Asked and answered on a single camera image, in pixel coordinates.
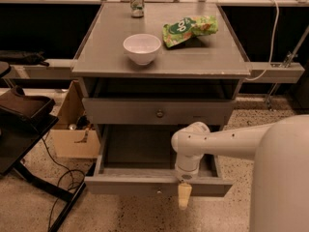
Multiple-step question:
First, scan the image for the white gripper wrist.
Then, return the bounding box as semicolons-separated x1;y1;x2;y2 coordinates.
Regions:
171;122;211;210

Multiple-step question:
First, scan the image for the grey drawer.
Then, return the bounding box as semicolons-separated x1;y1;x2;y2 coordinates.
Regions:
83;98;236;126
84;124;234;198

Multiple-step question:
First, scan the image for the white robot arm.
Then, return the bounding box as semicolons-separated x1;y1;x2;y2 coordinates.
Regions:
171;115;309;232

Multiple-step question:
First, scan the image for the grey top drawer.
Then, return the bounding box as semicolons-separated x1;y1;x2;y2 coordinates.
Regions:
83;98;236;126

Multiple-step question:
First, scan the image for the grey drawer cabinet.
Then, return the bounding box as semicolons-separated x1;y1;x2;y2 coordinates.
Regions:
70;2;251;179

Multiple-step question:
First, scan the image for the cardboard box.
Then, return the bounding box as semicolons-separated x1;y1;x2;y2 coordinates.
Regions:
51;81;99;159

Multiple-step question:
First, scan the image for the white bowl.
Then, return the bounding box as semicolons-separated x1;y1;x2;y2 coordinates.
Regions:
123;34;161;66

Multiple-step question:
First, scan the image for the green chip bag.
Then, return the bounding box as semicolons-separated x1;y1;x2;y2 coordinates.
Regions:
162;15;218;48

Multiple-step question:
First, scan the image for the black rolling stand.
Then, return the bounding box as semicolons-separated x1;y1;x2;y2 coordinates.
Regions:
0;61;96;232

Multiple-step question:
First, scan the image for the green soda can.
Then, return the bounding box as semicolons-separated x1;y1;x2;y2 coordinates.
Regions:
129;0;144;18

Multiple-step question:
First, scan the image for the black floor cable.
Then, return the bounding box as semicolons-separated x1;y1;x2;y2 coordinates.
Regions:
41;137;85;232

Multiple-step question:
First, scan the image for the grey metal rail beam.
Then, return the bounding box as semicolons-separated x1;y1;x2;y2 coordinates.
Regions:
3;59;305;83

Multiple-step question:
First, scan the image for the white hanging cable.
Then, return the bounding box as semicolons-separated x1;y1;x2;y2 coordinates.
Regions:
243;0;280;82

